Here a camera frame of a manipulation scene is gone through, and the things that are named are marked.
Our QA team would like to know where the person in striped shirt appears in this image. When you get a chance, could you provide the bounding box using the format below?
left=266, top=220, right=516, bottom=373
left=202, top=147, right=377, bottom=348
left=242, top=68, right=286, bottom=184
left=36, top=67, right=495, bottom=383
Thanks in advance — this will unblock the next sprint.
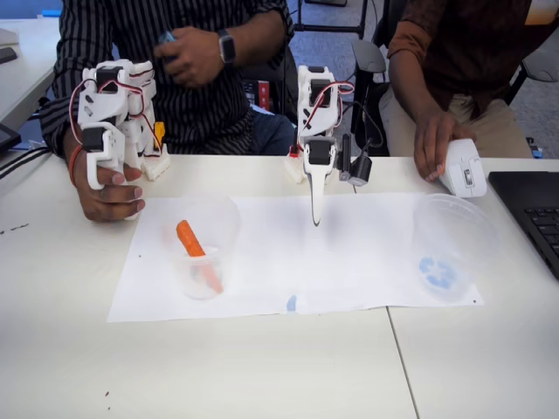
left=39, top=0, right=298, bottom=156

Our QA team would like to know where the white computer mouse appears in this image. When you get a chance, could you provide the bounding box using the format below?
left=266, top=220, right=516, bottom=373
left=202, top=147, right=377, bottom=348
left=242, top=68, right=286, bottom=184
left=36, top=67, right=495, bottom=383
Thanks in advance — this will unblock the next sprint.
left=436, top=138, right=488, bottom=200

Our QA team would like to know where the white background desk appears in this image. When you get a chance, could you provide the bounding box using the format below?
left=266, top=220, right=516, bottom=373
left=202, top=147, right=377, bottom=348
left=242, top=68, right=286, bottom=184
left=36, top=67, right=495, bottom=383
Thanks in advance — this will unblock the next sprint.
left=0, top=17, right=61, bottom=128

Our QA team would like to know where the black tablet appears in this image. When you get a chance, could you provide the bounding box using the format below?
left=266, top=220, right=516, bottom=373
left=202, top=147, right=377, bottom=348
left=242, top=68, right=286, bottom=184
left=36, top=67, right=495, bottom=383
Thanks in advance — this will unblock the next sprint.
left=0, top=123, right=22, bottom=155

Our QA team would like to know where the black webcam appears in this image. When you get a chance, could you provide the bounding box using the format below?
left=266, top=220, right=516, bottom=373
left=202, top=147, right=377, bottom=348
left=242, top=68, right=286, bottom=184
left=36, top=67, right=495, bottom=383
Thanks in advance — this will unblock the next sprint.
left=338, top=133, right=374, bottom=188

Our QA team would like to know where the black webcam cable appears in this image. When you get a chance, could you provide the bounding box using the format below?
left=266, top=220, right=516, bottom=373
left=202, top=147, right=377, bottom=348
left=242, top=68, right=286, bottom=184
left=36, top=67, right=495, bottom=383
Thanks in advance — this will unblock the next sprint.
left=349, top=100, right=386, bottom=153

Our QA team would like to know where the striped-shirt person's left forearm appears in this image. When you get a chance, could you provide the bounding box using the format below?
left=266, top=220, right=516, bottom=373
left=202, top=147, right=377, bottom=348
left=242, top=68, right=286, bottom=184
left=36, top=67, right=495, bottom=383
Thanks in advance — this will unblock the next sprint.
left=233, top=8, right=287, bottom=62

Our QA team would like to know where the white leader robot arm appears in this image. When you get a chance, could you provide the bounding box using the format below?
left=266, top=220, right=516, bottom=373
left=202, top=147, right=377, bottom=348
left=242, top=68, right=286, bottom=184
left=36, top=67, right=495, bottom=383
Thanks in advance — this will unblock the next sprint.
left=69, top=59, right=171, bottom=219

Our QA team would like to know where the white paper sheet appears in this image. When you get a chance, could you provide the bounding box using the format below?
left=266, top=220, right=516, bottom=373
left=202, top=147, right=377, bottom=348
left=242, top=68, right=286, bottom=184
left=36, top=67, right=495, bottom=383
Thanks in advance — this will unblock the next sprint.
left=107, top=192, right=485, bottom=324

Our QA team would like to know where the clear cup with blue mark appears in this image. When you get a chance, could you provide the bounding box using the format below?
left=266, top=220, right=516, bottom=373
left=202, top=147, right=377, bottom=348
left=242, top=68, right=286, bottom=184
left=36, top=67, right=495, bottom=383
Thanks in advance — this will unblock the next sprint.
left=412, top=194, right=501, bottom=303

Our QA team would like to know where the orange carrot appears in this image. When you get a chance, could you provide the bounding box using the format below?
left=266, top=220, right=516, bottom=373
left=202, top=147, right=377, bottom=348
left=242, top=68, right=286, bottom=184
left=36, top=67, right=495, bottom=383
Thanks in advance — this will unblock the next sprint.
left=176, top=220, right=224, bottom=294

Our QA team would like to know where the striped-shirt person's right hand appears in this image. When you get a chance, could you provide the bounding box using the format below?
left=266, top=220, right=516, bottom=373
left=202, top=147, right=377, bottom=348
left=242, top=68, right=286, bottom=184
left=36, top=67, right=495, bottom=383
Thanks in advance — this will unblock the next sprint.
left=72, top=148, right=146, bottom=223

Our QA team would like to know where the black laptop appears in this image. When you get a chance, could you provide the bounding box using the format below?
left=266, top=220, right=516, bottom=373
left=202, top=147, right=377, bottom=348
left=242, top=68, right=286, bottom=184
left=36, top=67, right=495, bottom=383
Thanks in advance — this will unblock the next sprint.
left=487, top=170, right=559, bottom=281

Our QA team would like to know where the black wrist watch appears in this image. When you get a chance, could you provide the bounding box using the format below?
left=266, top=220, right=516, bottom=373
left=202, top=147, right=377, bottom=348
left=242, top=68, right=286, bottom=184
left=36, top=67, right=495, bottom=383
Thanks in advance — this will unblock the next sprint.
left=217, top=29, right=238, bottom=66

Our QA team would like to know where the clear cup with green mark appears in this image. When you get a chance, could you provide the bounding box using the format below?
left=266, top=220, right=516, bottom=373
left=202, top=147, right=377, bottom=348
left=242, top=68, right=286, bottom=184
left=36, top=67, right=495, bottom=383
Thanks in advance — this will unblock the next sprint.
left=168, top=196, right=243, bottom=301

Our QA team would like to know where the brown-shirt person's right forearm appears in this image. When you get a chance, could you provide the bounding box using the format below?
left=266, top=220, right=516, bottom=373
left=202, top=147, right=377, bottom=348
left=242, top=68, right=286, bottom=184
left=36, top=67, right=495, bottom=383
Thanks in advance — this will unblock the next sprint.
left=387, top=54, right=455, bottom=127

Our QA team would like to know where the brown-shirt person's right hand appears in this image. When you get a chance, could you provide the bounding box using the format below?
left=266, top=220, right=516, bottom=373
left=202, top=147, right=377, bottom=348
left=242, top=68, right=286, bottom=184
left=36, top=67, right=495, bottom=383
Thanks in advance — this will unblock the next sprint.
left=412, top=111, right=475, bottom=182

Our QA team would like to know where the striped-shirt person's left hand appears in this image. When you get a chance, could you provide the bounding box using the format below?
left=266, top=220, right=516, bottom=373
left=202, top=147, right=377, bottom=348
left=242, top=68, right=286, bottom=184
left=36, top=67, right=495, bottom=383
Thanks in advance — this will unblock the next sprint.
left=153, top=25, right=224, bottom=91

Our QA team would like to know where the black office chair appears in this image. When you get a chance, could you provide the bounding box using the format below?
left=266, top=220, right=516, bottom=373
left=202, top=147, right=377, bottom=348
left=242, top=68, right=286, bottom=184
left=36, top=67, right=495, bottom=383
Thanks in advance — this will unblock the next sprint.
left=350, top=0, right=559, bottom=157

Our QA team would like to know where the person in brown shirt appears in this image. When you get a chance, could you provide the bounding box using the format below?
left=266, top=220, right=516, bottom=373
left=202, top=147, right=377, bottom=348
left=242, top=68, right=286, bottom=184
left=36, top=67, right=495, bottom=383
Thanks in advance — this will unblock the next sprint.
left=378, top=0, right=559, bottom=159

